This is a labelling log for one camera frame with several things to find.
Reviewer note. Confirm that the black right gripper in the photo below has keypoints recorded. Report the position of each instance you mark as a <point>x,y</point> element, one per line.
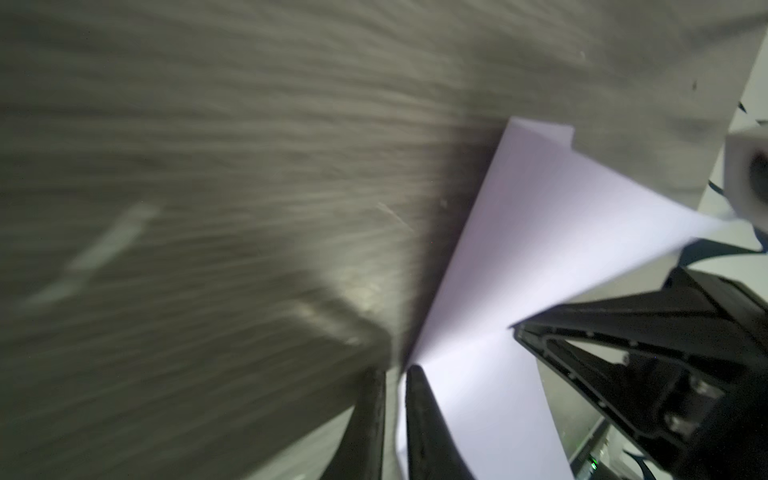
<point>681,371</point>

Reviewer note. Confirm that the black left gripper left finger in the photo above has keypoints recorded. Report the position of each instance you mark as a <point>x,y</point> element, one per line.
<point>359,455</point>

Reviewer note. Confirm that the lilac square paper sheet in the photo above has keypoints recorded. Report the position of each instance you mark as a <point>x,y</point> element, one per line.
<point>548,224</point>

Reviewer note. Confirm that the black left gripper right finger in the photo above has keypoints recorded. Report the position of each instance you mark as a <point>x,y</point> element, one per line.
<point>431,451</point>

